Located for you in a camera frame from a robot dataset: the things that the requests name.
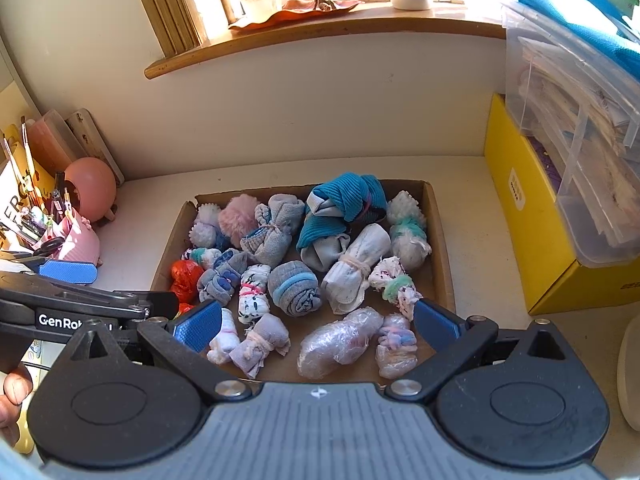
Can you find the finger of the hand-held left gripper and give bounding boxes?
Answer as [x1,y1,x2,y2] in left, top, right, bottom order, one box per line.
[50,280,180,319]
[20,257,99,286]

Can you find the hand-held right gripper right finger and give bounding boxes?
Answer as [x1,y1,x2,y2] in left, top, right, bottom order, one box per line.
[384,299,571,402]

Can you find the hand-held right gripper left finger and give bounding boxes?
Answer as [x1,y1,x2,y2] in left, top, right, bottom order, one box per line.
[70,301,253,402]

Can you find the small white bundle pink band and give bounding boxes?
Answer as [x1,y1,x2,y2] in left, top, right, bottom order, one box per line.
[207,307,246,365]

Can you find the small red plastic bundle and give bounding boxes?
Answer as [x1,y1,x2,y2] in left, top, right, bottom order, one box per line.
[170,260,205,303]

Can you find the plastic bundle pastel band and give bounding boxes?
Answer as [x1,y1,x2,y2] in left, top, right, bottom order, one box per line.
[376,312,418,380]

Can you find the grey sock bundle purple band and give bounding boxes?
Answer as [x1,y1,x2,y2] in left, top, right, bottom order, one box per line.
[197,249,248,306]

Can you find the white patterned bundle green band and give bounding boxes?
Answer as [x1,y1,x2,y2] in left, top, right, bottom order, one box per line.
[369,256,418,321]

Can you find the grey sock bundle with string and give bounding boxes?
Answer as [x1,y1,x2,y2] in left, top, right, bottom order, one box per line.
[229,314,291,380]

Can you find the shallow cardboard box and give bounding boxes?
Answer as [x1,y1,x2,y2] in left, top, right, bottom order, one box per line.
[150,179,457,387]

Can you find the small white bundle green band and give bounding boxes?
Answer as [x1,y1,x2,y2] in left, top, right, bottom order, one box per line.
[182,246,221,271]

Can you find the white foam bundle green band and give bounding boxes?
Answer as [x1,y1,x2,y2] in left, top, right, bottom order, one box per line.
[387,191,432,272]

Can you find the clear plastic bag bundle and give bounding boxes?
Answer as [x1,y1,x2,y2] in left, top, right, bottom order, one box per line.
[297,307,386,380]

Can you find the grey sock roll blue band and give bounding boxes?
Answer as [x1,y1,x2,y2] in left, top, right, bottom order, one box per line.
[267,260,321,317]

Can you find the grey striped sock bundle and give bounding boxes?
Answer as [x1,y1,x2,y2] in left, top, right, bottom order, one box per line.
[240,194,306,267]

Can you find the teal sock bundle with string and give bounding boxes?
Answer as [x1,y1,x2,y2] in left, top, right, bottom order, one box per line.
[296,212,351,272]

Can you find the teal sock bundle pink band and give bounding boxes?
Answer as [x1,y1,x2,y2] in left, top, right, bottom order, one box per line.
[306,172,388,226]

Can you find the person's left hand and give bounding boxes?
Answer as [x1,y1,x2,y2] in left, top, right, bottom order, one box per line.
[0,365,34,447]

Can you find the black scissors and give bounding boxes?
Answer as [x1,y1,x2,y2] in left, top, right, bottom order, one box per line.
[17,236,66,261]

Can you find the bunch of coloured pens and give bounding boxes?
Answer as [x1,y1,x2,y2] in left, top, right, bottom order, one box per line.
[15,172,77,242]

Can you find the pink round piggy bank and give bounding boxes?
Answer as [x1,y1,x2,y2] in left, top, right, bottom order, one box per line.
[65,157,119,224]

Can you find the yellow printed card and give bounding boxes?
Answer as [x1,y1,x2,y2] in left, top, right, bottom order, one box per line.
[0,125,57,226]

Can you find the paint brush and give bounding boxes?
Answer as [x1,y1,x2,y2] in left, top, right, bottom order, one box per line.
[1,134,24,187]
[20,116,39,197]

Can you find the pink translucent container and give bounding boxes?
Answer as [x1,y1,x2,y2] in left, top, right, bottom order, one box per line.
[25,109,77,177]

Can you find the yellow box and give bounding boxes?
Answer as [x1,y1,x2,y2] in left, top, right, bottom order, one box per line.
[484,92,640,317]

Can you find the wooden board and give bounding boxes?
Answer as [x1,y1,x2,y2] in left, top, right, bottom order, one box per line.
[65,107,126,187]

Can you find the white round plate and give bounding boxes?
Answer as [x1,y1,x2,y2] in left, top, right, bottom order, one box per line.
[617,317,640,434]

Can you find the clear plastic storage box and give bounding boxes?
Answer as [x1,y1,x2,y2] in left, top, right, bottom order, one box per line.
[500,0,640,269]

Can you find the wooden window sill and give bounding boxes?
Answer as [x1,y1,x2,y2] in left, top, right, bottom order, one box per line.
[145,2,508,80]

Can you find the orange leaf tray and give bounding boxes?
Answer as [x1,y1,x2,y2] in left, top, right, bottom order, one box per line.
[229,0,366,31]

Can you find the blue cloth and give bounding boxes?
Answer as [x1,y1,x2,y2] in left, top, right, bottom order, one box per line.
[504,0,640,79]

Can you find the wooden window frame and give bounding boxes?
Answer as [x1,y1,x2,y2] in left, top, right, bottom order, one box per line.
[125,0,202,59]

